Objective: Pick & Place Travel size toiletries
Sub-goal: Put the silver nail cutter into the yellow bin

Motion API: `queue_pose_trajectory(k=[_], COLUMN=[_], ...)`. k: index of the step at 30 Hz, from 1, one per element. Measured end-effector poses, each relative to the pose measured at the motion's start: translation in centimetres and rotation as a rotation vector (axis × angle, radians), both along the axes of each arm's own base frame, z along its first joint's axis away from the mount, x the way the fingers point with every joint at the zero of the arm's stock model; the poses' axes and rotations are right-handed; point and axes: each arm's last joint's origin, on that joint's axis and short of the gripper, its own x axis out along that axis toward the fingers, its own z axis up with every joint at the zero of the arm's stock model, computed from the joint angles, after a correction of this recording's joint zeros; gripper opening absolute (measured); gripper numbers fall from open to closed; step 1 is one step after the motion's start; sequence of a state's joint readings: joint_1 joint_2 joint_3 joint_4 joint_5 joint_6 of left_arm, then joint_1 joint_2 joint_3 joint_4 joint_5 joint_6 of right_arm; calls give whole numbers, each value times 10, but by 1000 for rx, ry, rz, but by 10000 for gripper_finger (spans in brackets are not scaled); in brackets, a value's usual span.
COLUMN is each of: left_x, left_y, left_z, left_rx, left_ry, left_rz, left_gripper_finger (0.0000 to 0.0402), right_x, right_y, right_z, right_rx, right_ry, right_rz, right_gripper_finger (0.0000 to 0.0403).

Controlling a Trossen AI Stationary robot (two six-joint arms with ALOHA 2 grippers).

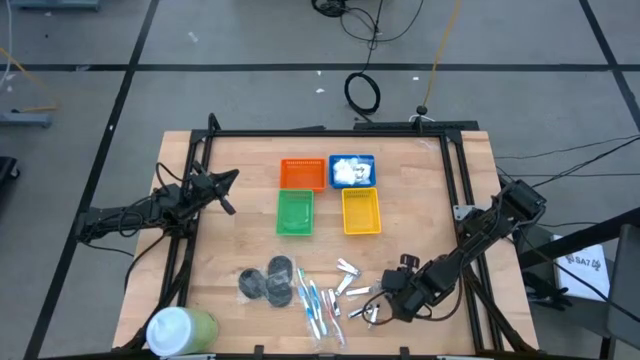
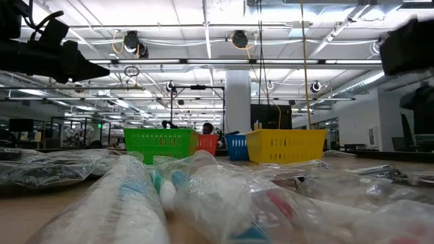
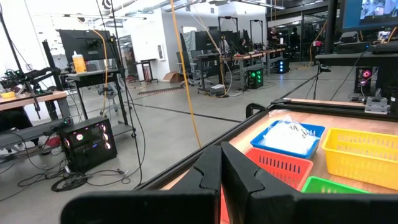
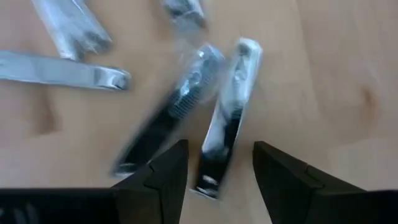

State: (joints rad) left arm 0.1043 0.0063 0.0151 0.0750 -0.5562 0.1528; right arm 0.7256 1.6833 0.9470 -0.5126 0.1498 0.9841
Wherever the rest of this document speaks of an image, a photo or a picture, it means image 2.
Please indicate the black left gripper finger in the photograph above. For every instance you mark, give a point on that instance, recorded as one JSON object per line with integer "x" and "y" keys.
{"x": 81, "y": 66}

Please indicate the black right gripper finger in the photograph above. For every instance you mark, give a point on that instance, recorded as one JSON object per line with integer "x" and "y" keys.
{"x": 420, "y": 98}

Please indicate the bagged silver nail clipper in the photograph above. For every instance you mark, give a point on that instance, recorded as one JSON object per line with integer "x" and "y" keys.
{"x": 291, "y": 173}
{"x": 356, "y": 191}
{"x": 376, "y": 170}

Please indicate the bagged blue toothbrush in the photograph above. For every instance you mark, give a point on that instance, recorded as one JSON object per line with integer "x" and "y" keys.
{"x": 167, "y": 193}

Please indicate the bagged pink toothbrush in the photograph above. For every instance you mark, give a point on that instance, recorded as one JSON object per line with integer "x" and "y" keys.
{"x": 278, "y": 203}

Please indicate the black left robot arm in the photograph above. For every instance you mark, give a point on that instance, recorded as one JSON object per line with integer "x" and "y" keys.
{"x": 10, "y": 18}

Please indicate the black background robot arm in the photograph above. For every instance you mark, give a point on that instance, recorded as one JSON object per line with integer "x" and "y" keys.
{"x": 169, "y": 124}
{"x": 232, "y": 132}

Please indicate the black desk monitor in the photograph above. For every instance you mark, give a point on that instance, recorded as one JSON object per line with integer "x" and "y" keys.
{"x": 20, "y": 124}
{"x": 424, "y": 122}

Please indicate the black office chair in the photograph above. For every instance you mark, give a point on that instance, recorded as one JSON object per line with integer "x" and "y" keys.
{"x": 407, "y": 133}

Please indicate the small black ceiling reel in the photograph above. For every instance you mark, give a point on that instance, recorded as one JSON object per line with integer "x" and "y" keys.
{"x": 316, "y": 86}
{"x": 170, "y": 86}

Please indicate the green plastic basket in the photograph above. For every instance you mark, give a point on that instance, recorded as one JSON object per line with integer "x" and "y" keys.
{"x": 161, "y": 145}

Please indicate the person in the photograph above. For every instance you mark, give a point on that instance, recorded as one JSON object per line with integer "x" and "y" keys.
{"x": 208, "y": 128}

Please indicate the yellow plastic basket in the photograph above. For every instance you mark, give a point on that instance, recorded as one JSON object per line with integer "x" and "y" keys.
{"x": 285, "y": 145}

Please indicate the orange plastic basket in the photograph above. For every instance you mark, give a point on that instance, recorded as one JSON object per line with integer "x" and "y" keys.
{"x": 208, "y": 144}

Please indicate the white room pillar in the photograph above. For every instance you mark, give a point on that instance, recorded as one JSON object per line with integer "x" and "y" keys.
{"x": 237, "y": 101}

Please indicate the blue plastic basket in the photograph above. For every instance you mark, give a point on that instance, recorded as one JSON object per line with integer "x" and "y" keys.
{"x": 237, "y": 147}

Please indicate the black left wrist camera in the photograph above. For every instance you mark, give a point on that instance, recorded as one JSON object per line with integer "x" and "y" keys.
{"x": 56, "y": 32}

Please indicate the black table frame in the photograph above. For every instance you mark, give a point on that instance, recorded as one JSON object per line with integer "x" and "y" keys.
{"x": 390, "y": 156}

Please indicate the black background station frame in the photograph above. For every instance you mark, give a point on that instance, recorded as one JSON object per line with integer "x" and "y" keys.
{"x": 198, "y": 87}

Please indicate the black wall screen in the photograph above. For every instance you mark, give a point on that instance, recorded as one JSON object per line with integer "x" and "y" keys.
{"x": 271, "y": 117}

